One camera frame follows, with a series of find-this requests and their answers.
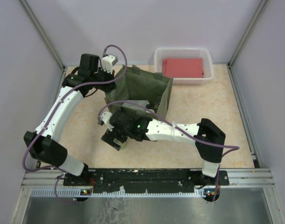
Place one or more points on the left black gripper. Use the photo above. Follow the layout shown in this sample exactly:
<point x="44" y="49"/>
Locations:
<point x="108" y="87"/>

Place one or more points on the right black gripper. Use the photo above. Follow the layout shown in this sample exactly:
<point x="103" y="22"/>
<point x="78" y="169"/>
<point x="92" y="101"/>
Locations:
<point x="109" y="140"/>

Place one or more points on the green canvas bag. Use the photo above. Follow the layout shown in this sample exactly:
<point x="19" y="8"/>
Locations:
<point x="136" y="84"/>

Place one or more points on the green bottle beige cap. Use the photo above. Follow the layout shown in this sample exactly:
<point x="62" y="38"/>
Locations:
<point x="123" y="145"/>

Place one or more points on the white square bottle black cap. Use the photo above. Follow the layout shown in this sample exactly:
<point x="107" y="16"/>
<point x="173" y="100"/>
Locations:
<point x="138" y="105"/>

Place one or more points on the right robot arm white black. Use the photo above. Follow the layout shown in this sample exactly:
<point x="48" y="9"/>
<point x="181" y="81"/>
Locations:
<point x="205" y="135"/>

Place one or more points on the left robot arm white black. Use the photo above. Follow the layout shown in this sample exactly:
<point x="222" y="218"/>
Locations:
<point x="43" y="143"/>

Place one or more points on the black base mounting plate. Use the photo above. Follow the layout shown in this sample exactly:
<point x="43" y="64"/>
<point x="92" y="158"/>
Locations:
<point x="154" y="182"/>

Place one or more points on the red folded cloth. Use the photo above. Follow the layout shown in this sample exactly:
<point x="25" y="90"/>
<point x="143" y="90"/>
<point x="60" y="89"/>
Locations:
<point x="183" y="68"/>

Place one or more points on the white plastic basket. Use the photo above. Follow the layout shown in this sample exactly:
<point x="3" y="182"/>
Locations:
<point x="172" y="52"/>

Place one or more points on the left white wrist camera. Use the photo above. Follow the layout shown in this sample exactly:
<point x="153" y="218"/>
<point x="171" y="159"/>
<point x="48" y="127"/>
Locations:
<point x="108" y="63"/>

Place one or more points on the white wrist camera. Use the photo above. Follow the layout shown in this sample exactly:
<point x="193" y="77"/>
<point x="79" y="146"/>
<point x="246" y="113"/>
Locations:
<point x="108" y="63"/>
<point x="104" y="119"/>

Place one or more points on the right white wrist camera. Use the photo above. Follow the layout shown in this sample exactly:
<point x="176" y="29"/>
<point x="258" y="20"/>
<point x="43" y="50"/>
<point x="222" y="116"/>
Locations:
<point x="104" y="119"/>

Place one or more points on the aluminium front rail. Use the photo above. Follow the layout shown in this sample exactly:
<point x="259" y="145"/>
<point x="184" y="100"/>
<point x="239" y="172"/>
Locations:
<point x="50" y="183"/>

